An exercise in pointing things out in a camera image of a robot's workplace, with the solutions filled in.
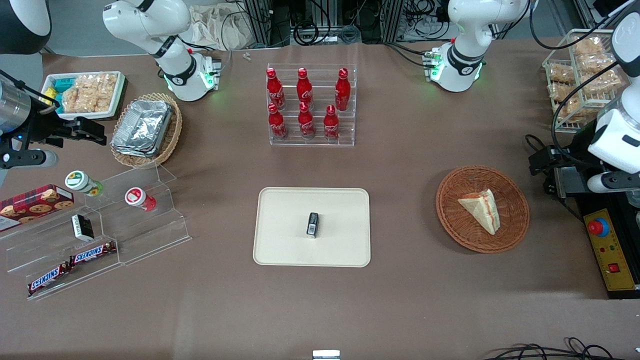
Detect cream plastic tray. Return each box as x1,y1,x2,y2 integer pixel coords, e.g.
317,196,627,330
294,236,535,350
253,187,371,268

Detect rice cracker bag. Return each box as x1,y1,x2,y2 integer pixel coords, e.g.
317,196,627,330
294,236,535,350
62,88,112,114
74,73,119,95

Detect white wire basket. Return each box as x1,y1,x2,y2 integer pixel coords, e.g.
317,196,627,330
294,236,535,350
542,28,632,134

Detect triangular sandwich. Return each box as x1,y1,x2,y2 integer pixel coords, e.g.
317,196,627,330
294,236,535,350
457,188,501,236

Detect black floor cables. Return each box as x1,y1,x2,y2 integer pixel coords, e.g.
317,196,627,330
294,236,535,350
482,337,640,360

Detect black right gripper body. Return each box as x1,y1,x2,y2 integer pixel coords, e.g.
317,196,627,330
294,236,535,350
22,107,84,150

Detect aluminium frame rack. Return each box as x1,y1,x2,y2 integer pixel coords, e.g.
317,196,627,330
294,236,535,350
242,0,451,49

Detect clear acrylic stepped display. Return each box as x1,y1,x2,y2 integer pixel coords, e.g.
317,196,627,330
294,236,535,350
0,164,193,302

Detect white rectangular snack tray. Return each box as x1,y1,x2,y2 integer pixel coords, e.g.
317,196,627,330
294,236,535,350
40,71,126,121

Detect brown wicker basket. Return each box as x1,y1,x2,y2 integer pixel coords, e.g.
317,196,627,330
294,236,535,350
435,165,530,254

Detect snickers chocolate bar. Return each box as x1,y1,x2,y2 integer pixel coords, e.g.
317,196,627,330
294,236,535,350
68,241,117,266
27,262,72,296

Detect red cookie box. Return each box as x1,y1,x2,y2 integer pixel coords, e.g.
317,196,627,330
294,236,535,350
0,184,75,232

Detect green lidded drink cup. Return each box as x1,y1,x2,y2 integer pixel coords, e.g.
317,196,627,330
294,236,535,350
65,170,104,197

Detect beige cloth bag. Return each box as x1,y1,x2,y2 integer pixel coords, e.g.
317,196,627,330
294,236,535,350
187,4,257,51

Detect light tan wicker basket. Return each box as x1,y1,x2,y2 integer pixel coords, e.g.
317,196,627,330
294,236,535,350
110,92,183,169

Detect clear bag of crackers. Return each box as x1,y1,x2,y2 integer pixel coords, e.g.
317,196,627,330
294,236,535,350
581,70,624,97
576,52,621,77
571,37,605,57
549,63,577,84
549,82,587,124

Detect red lidded drink cup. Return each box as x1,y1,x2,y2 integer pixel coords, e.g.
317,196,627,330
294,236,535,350
124,187,158,213

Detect small black white carton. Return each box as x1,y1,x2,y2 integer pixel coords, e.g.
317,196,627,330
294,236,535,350
71,214,95,243

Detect red cola bottle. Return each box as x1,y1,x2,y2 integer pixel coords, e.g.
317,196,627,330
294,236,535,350
266,67,286,111
334,67,352,112
323,104,341,142
267,103,289,141
296,67,314,108
297,102,316,140

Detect clear acrylic bottle rack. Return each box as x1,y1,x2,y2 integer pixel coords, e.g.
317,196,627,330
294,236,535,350
266,63,357,147

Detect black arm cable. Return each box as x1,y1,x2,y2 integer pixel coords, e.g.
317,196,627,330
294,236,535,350
550,60,626,167

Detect yellow emergency stop box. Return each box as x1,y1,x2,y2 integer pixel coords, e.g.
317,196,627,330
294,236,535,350
583,208,639,292

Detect stack of foil trays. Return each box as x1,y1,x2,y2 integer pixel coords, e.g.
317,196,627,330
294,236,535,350
110,99,174,159

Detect black base cables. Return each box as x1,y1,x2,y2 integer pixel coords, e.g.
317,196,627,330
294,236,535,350
384,41,434,69

